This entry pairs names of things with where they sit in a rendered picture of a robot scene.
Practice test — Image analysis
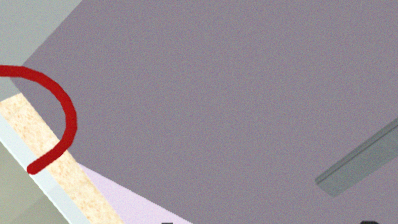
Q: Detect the grey wall panel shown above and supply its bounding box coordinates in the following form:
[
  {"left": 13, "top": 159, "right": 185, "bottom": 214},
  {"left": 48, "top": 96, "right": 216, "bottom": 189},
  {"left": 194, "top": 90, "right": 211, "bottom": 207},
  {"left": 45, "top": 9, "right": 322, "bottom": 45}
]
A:
[{"left": 0, "top": 0, "right": 82, "bottom": 102}]

